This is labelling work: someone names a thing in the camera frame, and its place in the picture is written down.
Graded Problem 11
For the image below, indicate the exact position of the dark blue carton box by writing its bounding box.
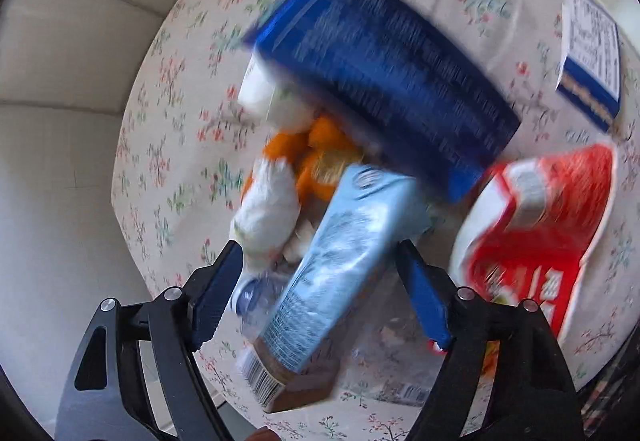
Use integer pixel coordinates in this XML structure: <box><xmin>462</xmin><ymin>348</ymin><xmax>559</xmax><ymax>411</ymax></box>
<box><xmin>242</xmin><ymin>0</ymin><xmax>522</xmax><ymax>202</ymax></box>

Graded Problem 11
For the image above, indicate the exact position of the light blue snack packet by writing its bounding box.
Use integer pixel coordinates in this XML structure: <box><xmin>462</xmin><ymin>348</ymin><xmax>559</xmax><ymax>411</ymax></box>
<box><xmin>252</xmin><ymin>164</ymin><xmax>433</xmax><ymax>414</ymax></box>

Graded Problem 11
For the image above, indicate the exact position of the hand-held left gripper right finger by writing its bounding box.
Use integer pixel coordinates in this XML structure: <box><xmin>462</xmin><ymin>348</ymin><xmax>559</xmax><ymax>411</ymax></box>
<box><xmin>397</xmin><ymin>240</ymin><xmax>586</xmax><ymax>441</ymax></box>

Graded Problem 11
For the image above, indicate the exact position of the orange peel piece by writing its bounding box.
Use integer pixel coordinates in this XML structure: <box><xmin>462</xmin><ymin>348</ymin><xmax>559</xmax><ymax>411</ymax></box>
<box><xmin>307</xmin><ymin>116</ymin><xmax>351</xmax><ymax>152</ymax></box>
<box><xmin>265</xmin><ymin>131</ymin><xmax>311</xmax><ymax>172</ymax></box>

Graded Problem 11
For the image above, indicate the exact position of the crumpled white tissue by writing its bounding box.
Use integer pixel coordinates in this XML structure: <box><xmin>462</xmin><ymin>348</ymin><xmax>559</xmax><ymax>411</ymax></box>
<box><xmin>231</xmin><ymin>156</ymin><xmax>301</xmax><ymax>272</ymax></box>

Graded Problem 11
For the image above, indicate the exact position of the clear plastic wrapper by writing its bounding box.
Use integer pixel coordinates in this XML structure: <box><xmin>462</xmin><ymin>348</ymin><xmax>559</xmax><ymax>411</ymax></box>
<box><xmin>345</xmin><ymin>266</ymin><xmax>481</xmax><ymax>407</ymax></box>

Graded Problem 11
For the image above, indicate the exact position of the floral tablecloth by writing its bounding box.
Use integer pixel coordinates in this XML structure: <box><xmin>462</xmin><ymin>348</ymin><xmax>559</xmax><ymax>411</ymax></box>
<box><xmin>111</xmin><ymin>0</ymin><xmax>640</xmax><ymax>441</ymax></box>

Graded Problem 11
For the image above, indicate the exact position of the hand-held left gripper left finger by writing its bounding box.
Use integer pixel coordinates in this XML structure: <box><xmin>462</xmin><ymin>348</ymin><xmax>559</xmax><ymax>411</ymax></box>
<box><xmin>55</xmin><ymin>240</ymin><xmax>244</xmax><ymax>441</ymax></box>

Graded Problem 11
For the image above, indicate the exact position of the long orange peel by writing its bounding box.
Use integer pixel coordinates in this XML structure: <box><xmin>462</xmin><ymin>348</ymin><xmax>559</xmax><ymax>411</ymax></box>
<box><xmin>297</xmin><ymin>148</ymin><xmax>363</xmax><ymax>202</ymax></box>

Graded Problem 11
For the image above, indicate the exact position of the dark plaid cloth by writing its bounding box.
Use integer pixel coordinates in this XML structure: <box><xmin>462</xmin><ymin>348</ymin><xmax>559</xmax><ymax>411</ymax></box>
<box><xmin>580</xmin><ymin>336</ymin><xmax>640</xmax><ymax>434</ymax></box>

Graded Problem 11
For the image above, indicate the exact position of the clear plastic bottle blue cap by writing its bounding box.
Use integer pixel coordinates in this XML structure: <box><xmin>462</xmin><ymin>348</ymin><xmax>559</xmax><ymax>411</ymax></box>
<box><xmin>234</xmin><ymin>266</ymin><xmax>291</xmax><ymax>372</ymax></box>

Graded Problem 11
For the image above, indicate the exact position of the small blue white box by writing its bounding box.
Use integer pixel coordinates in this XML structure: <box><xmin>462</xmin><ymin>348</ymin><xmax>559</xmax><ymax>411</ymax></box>
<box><xmin>555</xmin><ymin>0</ymin><xmax>623</xmax><ymax>132</ymax></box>

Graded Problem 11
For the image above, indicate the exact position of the red snack bag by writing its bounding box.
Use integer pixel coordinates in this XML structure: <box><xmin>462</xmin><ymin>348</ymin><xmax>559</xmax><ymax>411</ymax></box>
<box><xmin>450</xmin><ymin>143</ymin><xmax>618</xmax><ymax>357</ymax></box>

